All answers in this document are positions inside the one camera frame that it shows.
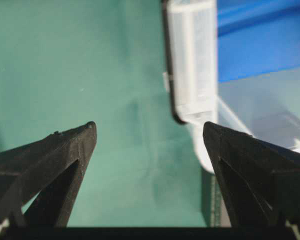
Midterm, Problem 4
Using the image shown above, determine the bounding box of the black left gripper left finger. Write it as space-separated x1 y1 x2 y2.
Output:
0 121 97 227

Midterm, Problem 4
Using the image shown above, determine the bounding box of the blue liner sheet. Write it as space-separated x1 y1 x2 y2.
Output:
217 0 300 83

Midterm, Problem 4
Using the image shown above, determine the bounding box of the clear plastic storage case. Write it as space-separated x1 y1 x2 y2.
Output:
161 0 300 173

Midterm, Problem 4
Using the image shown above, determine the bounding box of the black RealSense box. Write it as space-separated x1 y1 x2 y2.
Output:
201 168 231 228

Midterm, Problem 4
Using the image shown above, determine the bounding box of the green table cloth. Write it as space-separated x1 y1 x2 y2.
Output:
0 0 206 227

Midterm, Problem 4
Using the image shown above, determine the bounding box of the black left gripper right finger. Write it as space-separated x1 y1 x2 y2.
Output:
203 121 300 232

